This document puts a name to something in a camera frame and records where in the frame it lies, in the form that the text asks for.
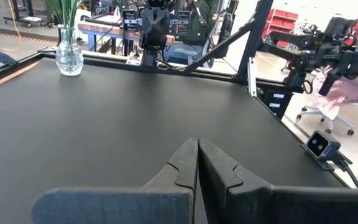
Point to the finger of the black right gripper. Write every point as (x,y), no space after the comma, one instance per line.
(151,32)
(161,32)

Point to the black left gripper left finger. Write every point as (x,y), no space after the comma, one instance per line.
(120,207)

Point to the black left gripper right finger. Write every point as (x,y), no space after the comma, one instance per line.
(291,207)

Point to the background black robot arm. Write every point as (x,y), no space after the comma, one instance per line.
(322,49)

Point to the clear glass vase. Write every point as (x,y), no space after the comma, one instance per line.
(69,56)

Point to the wooden workbench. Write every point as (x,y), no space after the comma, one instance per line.
(110,31)

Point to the person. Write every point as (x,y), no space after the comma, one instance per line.
(197,25)

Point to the black table mat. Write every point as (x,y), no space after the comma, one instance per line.
(104,118)

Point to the white office chair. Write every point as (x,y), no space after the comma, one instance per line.
(325,119)

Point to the black labelled box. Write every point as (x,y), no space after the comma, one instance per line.
(275,102)

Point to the pink cloth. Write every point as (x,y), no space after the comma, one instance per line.
(346,90)

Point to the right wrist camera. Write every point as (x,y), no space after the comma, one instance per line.
(156,3)

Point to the black frame strut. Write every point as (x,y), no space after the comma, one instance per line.
(219,46)

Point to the small black table camera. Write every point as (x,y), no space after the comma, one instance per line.
(322,146)

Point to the black frame upright post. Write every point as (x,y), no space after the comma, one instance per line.
(255,40)

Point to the silver metal bracket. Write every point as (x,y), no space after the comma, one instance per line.
(252,77)

